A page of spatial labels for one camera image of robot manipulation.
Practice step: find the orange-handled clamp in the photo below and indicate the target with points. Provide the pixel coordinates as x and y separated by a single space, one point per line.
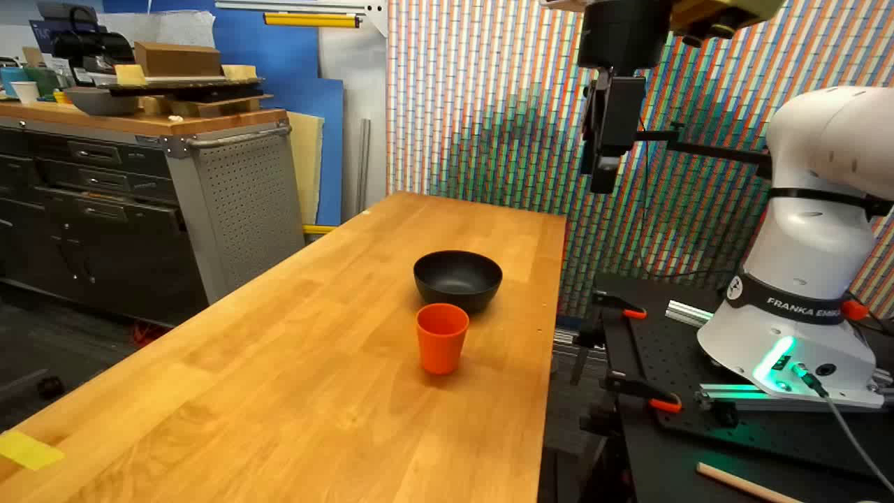
653 395
615 303

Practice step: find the orange plastic cup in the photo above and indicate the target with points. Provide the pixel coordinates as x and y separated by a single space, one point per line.
440 332

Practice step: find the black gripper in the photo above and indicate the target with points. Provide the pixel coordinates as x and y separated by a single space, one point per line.
618 42

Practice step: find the orange-handled clamp rear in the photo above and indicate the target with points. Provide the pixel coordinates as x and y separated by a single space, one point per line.
615 303

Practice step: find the black bowl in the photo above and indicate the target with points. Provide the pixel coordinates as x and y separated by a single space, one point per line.
458 276

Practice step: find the yellow sticky note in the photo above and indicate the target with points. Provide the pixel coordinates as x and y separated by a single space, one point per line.
28 450

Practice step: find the grey metal tool cabinet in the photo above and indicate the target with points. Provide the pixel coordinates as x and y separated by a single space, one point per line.
144 219

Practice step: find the wooden stick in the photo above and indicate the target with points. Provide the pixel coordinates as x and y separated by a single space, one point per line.
741 483

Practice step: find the orange-handled clamp front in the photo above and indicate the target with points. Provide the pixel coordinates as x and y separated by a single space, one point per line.
653 395

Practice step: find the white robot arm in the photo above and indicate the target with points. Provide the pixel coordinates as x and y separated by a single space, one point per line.
782 321

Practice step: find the black optical breadboard plate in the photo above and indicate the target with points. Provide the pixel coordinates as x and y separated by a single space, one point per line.
718 406

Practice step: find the stack of wooden boards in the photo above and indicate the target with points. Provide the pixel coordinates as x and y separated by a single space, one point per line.
157 78

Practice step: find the blue foam board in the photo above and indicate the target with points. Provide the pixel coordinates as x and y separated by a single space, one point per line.
287 59

